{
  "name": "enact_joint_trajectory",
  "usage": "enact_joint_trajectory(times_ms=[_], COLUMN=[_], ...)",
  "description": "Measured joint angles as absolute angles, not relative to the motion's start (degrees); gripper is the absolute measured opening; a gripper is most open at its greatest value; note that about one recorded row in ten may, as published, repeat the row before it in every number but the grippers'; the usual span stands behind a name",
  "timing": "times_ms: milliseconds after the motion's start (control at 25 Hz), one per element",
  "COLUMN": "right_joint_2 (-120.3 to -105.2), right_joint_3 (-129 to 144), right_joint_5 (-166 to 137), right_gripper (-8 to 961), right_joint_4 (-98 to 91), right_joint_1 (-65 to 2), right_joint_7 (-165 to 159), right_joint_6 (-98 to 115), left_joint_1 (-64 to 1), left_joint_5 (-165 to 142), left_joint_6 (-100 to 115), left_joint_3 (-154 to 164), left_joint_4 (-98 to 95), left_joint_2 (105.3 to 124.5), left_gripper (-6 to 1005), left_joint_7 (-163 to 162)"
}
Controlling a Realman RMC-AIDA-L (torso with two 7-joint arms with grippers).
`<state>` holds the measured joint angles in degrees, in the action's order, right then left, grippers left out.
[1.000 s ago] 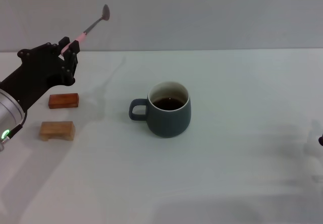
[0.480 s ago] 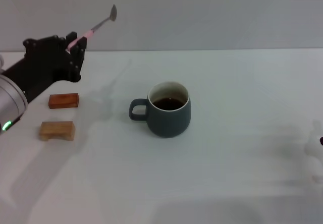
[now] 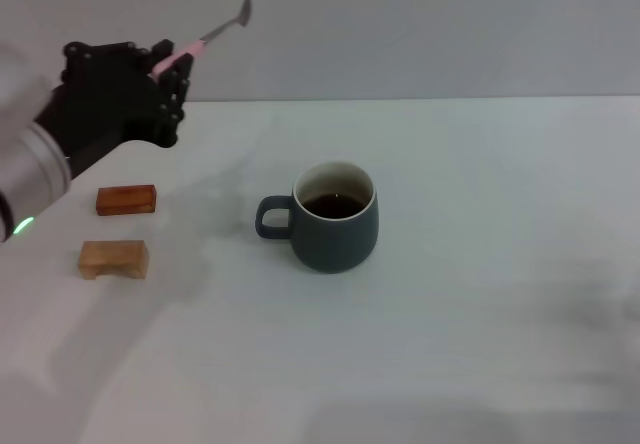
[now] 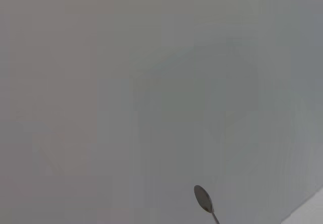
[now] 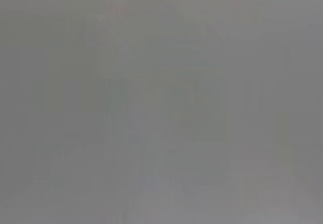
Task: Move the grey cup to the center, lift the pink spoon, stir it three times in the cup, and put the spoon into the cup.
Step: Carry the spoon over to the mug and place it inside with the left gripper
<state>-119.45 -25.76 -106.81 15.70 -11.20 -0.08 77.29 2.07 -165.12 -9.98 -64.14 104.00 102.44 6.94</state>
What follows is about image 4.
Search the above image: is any pink handled metal spoon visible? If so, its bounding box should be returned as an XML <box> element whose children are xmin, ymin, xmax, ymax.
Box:
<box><xmin>193</xmin><ymin>185</ymin><xmax>221</xmax><ymax>224</ymax></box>

